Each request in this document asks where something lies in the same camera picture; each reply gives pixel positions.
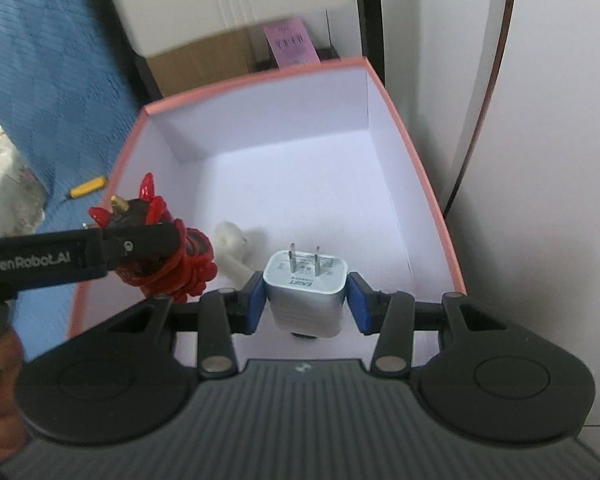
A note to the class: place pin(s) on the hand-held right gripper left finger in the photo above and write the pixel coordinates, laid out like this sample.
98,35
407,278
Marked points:
253,306

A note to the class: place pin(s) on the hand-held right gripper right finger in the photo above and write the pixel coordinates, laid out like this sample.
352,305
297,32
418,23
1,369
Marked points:
358,306

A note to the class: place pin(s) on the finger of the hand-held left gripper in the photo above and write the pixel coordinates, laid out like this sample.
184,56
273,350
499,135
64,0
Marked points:
140,245

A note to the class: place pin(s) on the white charger plug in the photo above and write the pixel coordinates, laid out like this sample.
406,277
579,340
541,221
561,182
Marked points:
305,300

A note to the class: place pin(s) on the red figurine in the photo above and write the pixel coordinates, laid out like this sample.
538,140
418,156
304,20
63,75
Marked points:
195,265

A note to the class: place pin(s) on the white bear toy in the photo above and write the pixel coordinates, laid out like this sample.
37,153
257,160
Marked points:
235,250

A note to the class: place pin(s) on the pink cardboard box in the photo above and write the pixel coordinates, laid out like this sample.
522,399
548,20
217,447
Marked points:
290,170

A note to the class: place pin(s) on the person's left hand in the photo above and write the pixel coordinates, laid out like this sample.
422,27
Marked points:
0,410

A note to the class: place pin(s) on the blue quilted chair cushion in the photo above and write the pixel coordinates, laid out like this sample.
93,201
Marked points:
55,85

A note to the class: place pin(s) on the brown cardboard box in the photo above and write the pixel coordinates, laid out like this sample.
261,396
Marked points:
200,62

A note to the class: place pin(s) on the white cabinet with dark trim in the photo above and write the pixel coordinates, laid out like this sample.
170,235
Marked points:
555,160

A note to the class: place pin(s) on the pink paper packet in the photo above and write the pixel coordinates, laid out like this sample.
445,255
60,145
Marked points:
292,42

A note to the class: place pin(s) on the beige chair with black frame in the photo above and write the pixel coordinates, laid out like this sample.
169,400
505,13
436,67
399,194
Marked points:
205,0

